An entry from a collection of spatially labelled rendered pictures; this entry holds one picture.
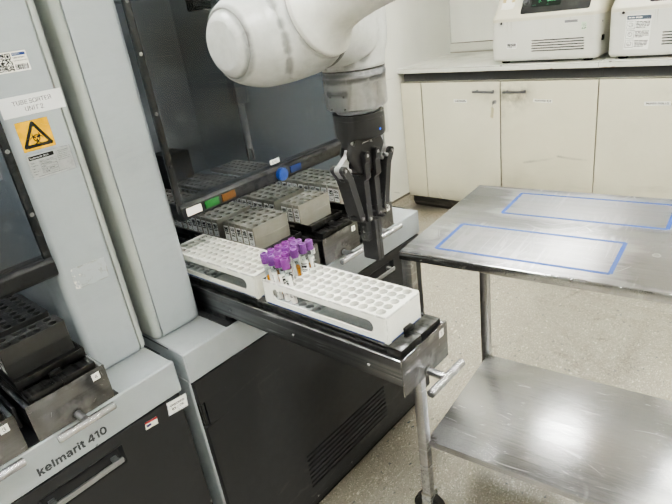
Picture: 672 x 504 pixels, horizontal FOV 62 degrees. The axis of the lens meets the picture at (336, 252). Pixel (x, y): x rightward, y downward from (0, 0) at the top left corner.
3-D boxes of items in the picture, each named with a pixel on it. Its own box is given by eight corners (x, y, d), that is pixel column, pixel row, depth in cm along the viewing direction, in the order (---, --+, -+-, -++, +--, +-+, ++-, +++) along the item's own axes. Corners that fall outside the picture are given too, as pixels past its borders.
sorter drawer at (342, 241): (170, 225, 180) (163, 199, 177) (205, 211, 189) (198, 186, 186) (339, 270, 134) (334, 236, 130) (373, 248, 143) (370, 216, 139)
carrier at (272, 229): (285, 233, 138) (281, 210, 135) (291, 234, 136) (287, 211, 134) (250, 251, 130) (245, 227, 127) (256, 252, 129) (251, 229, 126)
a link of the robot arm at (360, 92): (307, 75, 78) (314, 117, 80) (357, 73, 72) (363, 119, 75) (348, 64, 84) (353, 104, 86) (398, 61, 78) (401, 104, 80)
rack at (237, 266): (174, 273, 128) (168, 249, 126) (209, 256, 135) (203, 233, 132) (259, 304, 109) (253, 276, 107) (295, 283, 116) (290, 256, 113)
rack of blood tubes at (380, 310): (265, 307, 108) (259, 278, 106) (301, 285, 115) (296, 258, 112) (389, 351, 89) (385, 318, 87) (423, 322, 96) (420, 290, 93)
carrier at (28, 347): (71, 344, 101) (60, 316, 99) (76, 347, 100) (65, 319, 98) (5, 378, 94) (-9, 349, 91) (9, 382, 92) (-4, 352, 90)
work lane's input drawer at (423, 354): (166, 299, 132) (156, 265, 128) (212, 275, 141) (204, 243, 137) (428, 409, 86) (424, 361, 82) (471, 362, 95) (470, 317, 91)
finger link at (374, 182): (353, 147, 84) (359, 144, 85) (363, 215, 89) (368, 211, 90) (374, 148, 82) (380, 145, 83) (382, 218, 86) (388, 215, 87)
